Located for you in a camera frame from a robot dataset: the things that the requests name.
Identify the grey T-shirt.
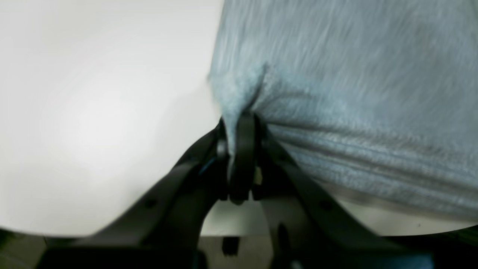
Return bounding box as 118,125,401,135
209,0,478,218

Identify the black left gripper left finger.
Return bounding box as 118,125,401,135
37,120,229,269

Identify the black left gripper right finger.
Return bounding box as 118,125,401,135
229,113,435,269

